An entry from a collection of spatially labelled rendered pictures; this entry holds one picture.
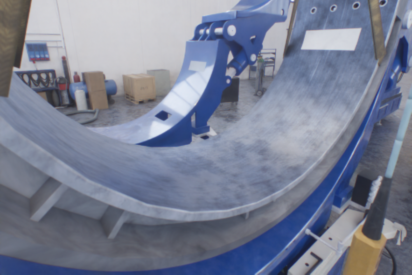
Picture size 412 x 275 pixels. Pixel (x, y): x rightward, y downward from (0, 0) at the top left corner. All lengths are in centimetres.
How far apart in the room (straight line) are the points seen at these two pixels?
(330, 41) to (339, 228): 134
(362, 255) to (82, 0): 962
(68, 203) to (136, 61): 950
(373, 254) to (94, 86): 783
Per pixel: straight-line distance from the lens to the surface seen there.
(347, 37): 191
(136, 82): 843
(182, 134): 299
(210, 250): 95
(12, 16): 52
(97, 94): 814
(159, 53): 1056
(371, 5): 169
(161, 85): 980
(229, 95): 779
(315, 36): 201
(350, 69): 180
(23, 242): 62
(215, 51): 309
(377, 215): 84
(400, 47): 282
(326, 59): 189
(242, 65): 352
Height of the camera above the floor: 204
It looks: 19 degrees down
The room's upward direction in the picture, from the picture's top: straight up
